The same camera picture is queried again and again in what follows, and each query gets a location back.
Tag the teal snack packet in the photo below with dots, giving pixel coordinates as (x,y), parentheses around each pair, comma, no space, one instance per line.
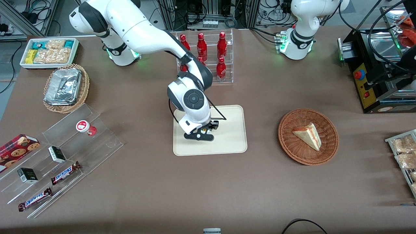
(69,44)
(39,45)

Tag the large clear cracker bag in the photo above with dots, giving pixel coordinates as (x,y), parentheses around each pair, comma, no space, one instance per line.
(53,56)

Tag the red cola bottle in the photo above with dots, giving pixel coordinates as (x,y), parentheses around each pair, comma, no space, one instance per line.
(184,68)
(222,45)
(221,69)
(201,45)
(184,40)
(200,59)

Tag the aluminium frame post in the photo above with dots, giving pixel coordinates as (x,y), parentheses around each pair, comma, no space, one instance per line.
(48,14)

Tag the white snack tray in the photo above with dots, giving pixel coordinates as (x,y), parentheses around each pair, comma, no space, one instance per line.
(48,66)

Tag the small black box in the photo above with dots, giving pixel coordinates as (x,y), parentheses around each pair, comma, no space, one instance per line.
(27,175)
(57,154)

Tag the clear acrylic bottle rack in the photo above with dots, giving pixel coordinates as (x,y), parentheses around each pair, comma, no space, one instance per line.
(229,65)

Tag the red gum bottle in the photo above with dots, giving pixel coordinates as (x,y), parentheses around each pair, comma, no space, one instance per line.
(85,127)

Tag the wrapped triangle sandwich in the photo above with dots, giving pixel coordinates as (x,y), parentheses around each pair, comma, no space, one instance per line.
(308,136)

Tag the brown snickers bar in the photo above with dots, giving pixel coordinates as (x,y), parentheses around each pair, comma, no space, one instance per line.
(35,199)
(66,173)

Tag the clear acrylic tiered stand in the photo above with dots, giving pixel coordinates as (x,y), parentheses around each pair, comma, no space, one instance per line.
(97,146)

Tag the brown wicker basket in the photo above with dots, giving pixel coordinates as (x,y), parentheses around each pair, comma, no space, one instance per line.
(292,146)

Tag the cream plastic tray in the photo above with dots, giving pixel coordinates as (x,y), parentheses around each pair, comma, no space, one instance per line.
(230,139)

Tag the yellow snack bar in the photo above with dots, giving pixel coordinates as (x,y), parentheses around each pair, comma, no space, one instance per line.
(31,56)

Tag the silver foil container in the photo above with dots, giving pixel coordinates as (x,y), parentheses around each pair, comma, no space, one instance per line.
(63,86)

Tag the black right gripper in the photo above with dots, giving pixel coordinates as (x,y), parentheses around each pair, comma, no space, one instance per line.
(213,125)

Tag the tan wicker basket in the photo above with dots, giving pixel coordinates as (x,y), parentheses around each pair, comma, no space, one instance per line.
(85,87)

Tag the small clear cracker bag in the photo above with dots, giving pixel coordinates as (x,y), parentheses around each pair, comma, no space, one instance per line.
(56,44)

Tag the white power strip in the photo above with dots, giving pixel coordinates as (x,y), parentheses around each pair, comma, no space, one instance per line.
(210,23)

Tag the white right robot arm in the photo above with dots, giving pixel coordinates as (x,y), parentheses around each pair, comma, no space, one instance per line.
(139,29)

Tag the grey device edge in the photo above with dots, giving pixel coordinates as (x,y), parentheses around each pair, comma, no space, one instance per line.
(212,231)

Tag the red cookie box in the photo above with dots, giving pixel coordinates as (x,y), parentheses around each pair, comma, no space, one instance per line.
(16,151)

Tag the black heating machine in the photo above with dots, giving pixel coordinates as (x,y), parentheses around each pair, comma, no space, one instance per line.
(373,81)

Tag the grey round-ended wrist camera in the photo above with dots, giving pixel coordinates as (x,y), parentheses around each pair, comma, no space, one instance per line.
(198,136)

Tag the clear bag of crackers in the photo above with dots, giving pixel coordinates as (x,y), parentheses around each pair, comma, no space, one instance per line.
(406,160)
(403,144)

